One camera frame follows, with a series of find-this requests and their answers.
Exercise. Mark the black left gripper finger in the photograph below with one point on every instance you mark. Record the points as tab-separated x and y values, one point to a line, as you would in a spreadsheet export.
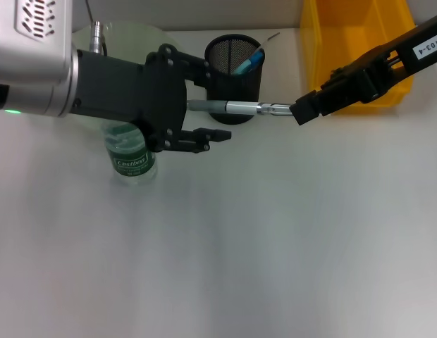
197	72
204	139

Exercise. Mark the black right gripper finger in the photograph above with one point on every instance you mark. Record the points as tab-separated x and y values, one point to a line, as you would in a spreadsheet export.
345	96
359	63

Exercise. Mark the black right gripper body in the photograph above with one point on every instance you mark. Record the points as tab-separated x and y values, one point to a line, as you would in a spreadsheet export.
423	45

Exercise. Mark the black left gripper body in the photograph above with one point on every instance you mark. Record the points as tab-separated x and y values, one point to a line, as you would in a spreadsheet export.
134	91

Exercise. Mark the silver ballpoint pen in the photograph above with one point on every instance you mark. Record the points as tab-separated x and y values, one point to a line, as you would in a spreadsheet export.
239	106

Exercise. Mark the blue sheathed scissors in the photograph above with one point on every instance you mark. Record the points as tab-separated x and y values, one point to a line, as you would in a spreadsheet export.
248	63

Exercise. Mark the clear green-label water bottle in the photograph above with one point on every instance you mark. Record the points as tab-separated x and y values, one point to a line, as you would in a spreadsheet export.
132	165

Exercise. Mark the clear plastic ruler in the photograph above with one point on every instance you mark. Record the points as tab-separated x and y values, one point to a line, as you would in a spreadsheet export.
268	41

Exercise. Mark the black mesh pen holder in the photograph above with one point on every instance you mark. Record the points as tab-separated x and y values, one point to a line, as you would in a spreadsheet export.
236	84

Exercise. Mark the green glass fruit plate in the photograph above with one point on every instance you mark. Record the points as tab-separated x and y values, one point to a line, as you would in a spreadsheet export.
134	38

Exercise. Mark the yellow plastic bin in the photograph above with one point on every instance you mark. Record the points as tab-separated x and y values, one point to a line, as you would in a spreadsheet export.
345	35

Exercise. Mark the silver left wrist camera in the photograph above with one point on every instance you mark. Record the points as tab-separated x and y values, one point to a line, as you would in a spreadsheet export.
31	35

